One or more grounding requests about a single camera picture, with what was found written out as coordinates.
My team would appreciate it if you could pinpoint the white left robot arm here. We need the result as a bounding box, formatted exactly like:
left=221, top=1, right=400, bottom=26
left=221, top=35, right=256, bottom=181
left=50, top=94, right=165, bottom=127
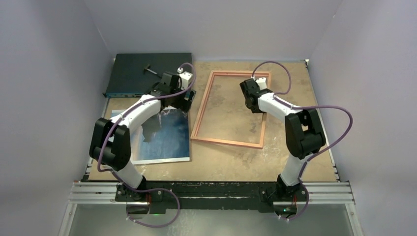
left=89, top=71, right=195, bottom=201

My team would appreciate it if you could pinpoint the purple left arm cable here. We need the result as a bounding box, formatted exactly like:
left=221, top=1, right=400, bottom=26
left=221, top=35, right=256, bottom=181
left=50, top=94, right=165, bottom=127
left=96, top=62, right=197, bottom=228

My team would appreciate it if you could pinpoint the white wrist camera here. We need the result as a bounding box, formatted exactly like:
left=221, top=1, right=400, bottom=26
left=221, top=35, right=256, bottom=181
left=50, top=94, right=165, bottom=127
left=177, top=67, right=193, bottom=90
left=255, top=77, right=268, bottom=90

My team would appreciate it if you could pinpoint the small black hammer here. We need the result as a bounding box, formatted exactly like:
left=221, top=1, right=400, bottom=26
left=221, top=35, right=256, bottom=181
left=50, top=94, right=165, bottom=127
left=143, top=64, right=162, bottom=78

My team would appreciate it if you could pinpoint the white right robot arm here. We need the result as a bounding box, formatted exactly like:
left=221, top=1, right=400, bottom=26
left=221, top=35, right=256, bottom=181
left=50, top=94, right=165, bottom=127
left=239, top=78, right=326, bottom=200

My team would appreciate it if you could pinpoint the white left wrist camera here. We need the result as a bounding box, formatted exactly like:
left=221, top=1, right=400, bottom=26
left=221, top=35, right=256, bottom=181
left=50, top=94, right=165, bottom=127
left=177, top=67, right=193, bottom=90

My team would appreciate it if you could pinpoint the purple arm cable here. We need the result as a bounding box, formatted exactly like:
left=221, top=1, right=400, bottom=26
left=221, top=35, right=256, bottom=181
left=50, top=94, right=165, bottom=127
left=251, top=61, right=354, bottom=222
left=96, top=62, right=197, bottom=228

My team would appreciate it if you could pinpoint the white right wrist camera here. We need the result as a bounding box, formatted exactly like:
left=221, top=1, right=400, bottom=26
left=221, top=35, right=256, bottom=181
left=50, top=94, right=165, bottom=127
left=255, top=77, right=268, bottom=90

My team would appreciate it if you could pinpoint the blue landscape photo print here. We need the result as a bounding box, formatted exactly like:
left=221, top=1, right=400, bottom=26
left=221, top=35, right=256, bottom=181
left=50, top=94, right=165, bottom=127
left=130, top=107, right=190, bottom=165

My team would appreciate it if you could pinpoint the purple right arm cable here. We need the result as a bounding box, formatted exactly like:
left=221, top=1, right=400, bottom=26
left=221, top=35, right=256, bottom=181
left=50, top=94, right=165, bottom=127
left=251, top=61, right=354, bottom=222

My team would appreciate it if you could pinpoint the pink wooden picture frame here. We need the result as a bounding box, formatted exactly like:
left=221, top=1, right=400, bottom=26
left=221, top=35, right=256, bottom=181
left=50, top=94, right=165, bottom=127
left=190, top=70, right=267, bottom=149

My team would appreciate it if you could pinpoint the dark blue network switch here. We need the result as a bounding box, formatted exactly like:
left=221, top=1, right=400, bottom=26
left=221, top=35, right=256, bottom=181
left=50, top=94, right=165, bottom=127
left=103, top=53, right=192, bottom=98

